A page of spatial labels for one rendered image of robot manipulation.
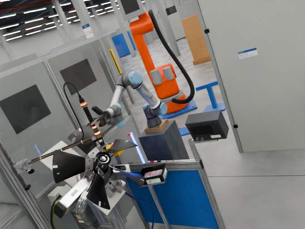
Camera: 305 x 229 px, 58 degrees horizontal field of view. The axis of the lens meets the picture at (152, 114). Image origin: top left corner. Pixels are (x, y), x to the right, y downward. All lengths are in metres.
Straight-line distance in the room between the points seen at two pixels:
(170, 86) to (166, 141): 3.34
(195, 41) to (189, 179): 7.86
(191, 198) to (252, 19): 1.93
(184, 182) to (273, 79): 1.59
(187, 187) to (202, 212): 0.28
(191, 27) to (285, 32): 6.93
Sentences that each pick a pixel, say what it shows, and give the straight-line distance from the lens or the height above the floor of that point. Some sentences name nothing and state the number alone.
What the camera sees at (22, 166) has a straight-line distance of 2.32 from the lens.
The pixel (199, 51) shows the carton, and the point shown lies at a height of 0.42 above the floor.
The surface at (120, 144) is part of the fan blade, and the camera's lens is 2.30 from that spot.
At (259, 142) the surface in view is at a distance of 3.76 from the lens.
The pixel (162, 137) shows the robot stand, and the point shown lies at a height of 0.96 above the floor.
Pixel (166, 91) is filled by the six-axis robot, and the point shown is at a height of 0.53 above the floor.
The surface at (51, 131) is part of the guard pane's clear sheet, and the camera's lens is 2.76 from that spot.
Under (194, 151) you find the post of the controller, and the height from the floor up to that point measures 0.95.
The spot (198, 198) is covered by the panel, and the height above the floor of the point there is 0.46.
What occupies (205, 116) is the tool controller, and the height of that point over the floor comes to 1.24.
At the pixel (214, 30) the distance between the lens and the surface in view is 3.33.
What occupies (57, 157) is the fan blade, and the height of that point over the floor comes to 1.38.
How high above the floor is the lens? 2.00
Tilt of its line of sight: 18 degrees down
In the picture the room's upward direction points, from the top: 22 degrees counter-clockwise
